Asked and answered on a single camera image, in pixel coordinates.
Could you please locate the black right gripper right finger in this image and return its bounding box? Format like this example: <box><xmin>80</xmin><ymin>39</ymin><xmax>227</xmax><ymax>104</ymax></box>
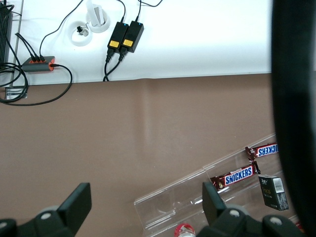
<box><xmin>196</xmin><ymin>181</ymin><xmax>305</xmax><ymax>237</ymax></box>

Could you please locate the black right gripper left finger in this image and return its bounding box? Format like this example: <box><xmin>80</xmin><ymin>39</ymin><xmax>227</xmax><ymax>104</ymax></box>
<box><xmin>0</xmin><ymin>182</ymin><xmax>92</xmax><ymax>237</ymax></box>

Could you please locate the Snickers chocolate bar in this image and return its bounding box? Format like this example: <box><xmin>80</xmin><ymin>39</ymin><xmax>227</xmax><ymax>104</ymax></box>
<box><xmin>209</xmin><ymin>161</ymin><xmax>261</xmax><ymax>192</ymax></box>
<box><xmin>244</xmin><ymin>142</ymin><xmax>279</xmax><ymax>161</ymax></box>

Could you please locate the clear acrylic stepped stand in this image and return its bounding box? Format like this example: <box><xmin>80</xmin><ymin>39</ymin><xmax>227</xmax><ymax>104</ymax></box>
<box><xmin>133</xmin><ymin>133</ymin><xmax>304</xmax><ymax>237</ymax></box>

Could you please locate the red can white lid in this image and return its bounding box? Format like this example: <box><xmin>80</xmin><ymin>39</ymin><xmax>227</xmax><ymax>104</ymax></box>
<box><xmin>174</xmin><ymin>223</ymin><xmax>197</xmax><ymax>237</ymax></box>

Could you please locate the small black box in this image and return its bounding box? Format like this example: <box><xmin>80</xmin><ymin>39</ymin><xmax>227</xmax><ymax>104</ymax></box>
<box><xmin>258</xmin><ymin>174</ymin><xmax>289</xmax><ymax>212</ymax></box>

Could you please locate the grey orange USB hub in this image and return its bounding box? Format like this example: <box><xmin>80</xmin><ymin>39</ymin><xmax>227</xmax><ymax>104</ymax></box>
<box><xmin>21</xmin><ymin>55</ymin><xmax>56</xmax><ymax>73</ymax></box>

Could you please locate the black power adapter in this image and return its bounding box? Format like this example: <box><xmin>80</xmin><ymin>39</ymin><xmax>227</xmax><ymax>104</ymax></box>
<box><xmin>107</xmin><ymin>21</ymin><xmax>129</xmax><ymax>51</ymax></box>
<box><xmin>119</xmin><ymin>20</ymin><xmax>145</xmax><ymax>53</ymax></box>

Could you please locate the black ribbed device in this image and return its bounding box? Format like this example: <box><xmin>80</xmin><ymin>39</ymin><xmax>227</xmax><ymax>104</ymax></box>
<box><xmin>0</xmin><ymin>3</ymin><xmax>13</xmax><ymax>72</ymax></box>

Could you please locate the white folded strip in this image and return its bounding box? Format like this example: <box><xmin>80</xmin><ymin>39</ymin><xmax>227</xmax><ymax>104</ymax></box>
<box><xmin>86</xmin><ymin>0</ymin><xmax>104</xmax><ymax>28</ymax></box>

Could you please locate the black looped cable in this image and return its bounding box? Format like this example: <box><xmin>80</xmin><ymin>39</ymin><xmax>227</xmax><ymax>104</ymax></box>
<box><xmin>0</xmin><ymin>63</ymin><xmax>73</xmax><ymax>106</ymax></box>

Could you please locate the small silver bracket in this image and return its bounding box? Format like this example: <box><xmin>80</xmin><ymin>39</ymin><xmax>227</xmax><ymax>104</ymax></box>
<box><xmin>4</xmin><ymin>86</ymin><xmax>28</xmax><ymax>100</ymax></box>

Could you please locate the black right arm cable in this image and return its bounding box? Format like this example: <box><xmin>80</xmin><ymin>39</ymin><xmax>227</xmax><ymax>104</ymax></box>
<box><xmin>270</xmin><ymin>0</ymin><xmax>316</xmax><ymax>237</ymax></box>

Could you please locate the thick black power cord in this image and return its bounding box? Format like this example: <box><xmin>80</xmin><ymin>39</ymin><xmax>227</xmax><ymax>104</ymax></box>
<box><xmin>103</xmin><ymin>49</ymin><xmax>128</xmax><ymax>82</ymax></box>
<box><xmin>102</xmin><ymin>48</ymin><xmax>117</xmax><ymax>82</ymax></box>

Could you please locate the black hub plug cable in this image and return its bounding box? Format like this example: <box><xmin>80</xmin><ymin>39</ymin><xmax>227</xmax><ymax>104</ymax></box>
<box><xmin>18</xmin><ymin>33</ymin><xmax>40</xmax><ymax>62</ymax></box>
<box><xmin>15</xmin><ymin>32</ymin><xmax>35</xmax><ymax>62</ymax></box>

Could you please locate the white tape ring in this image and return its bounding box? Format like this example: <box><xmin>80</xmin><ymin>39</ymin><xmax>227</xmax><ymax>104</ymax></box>
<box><xmin>69</xmin><ymin>20</ymin><xmax>94</xmax><ymax>47</ymax></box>
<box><xmin>85</xmin><ymin>8</ymin><xmax>109</xmax><ymax>33</ymax></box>

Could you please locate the grey metal rail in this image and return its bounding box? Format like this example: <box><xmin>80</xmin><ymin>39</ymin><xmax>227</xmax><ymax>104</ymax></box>
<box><xmin>12</xmin><ymin>0</ymin><xmax>25</xmax><ymax>87</ymax></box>

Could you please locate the thin black hub cable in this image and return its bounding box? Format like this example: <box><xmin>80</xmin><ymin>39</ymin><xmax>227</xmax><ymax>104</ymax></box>
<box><xmin>39</xmin><ymin>0</ymin><xmax>84</xmax><ymax>59</ymax></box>

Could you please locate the thin black adapter cable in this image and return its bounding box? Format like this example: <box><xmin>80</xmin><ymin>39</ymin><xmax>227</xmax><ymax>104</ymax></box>
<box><xmin>135</xmin><ymin>0</ymin><xmax>165</xmax><ymax>23</ymax></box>
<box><xmin>116</xmin><ymin>0</ymin><xmax>126</xmax><ymax>23</ymax></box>

